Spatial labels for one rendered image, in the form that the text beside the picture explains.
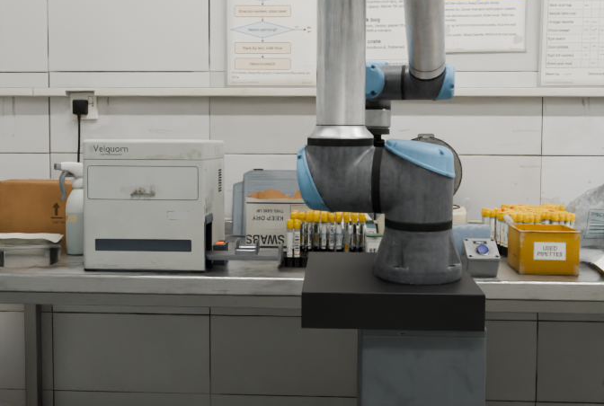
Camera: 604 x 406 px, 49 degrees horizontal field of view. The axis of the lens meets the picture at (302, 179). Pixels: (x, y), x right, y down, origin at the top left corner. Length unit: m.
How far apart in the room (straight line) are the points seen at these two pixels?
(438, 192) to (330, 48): 0.30
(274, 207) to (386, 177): 0.72
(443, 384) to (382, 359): 0.11
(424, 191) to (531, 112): 1.13
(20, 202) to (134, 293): 0.61
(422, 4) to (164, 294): 0.83
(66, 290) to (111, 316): 0.73
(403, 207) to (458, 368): 0.27
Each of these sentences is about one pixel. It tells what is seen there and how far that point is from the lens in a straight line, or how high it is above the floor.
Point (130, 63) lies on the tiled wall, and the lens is 2.23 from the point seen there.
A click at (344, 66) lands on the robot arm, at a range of 1.13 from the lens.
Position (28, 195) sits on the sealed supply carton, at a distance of 2.01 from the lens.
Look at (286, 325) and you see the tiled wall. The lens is 2.20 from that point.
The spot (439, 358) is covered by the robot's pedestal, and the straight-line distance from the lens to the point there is 1.13.
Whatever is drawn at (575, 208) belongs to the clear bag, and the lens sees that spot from 2.11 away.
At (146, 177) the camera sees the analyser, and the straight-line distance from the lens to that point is 1.54.
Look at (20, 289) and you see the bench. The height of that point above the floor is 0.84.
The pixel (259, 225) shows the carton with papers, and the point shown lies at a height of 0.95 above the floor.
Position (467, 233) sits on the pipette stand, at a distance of 1.62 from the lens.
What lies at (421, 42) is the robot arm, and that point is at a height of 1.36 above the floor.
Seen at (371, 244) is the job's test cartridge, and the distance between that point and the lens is 1.55.
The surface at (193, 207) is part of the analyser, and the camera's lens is 1.51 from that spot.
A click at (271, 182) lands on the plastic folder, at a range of 2.12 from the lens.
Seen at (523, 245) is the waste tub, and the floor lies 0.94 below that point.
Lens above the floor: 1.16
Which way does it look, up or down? 3 degrees down
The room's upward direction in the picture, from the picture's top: straight up
